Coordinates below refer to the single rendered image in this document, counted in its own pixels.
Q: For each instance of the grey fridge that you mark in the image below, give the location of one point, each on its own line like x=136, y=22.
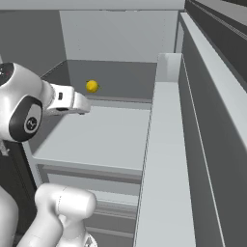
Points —
x=119, y=35

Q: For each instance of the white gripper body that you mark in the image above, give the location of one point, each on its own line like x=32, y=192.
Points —
x=81, y=103

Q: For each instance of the pale grey fridge shelf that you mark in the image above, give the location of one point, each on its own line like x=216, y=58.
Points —
x=96, y=138

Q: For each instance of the grey fridge door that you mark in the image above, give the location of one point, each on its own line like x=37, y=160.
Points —
x=205, y=135

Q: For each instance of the yellow lemon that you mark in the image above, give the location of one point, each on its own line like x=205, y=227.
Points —
x=92, y=86

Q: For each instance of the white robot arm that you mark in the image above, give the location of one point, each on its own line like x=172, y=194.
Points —
x=22, y=106

